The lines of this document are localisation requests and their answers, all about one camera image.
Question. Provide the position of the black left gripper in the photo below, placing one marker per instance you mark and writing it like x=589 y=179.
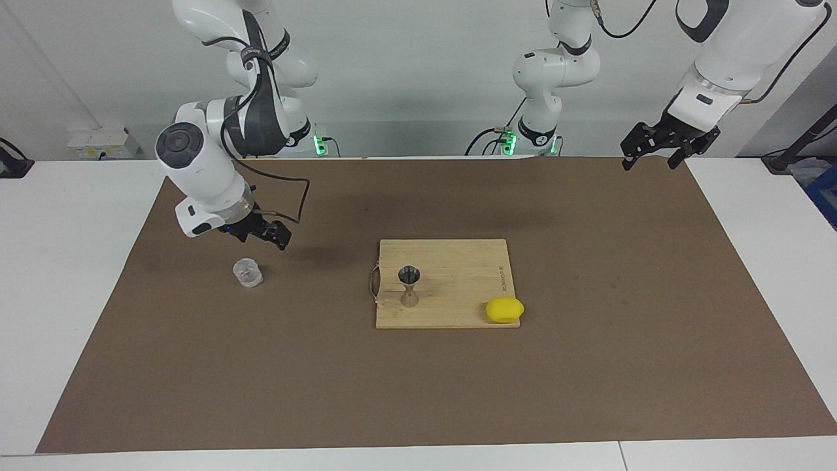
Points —
x=683 y=134

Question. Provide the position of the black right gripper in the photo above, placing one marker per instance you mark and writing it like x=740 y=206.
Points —
x=248 y=227

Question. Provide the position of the small clear glass cup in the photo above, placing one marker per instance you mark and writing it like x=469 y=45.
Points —
x=248 y=273

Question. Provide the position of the steel double jigger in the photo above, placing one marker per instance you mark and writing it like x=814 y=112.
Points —
x=409 y=294

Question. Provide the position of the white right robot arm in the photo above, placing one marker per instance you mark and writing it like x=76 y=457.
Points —
x=203 y=176

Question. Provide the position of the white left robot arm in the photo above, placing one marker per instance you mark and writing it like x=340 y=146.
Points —
x=739 y=52

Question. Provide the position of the black tripod stand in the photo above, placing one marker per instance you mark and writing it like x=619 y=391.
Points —
x=781 y=160

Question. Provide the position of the brown table mat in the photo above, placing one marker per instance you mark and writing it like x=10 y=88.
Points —
x=261 y=392

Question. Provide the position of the bamboo cutting board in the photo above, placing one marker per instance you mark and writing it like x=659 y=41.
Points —
x=458 y=288

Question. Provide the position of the yellow lemon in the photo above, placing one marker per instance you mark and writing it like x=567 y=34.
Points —
x=505 y=310

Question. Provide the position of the black clamp stand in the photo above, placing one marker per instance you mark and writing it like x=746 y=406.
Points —
x=13 y=167

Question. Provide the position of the white wall power outlet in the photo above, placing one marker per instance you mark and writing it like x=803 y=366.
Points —
x=104 y=142

